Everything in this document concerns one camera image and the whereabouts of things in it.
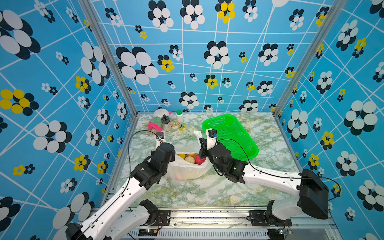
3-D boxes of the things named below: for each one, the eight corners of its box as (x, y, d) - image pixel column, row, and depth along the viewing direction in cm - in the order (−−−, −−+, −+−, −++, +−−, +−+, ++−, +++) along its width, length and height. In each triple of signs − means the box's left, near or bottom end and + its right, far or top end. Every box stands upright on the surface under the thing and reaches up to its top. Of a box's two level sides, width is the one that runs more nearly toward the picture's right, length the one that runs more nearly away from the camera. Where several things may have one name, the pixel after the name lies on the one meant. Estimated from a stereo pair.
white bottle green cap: (177, 123, 115) (175, 116, 108) (177, 117, 119) (176, 109, 112) (182, 123, 115) (181, 116, 108) (183, 117, 119) (182, 109, 112)
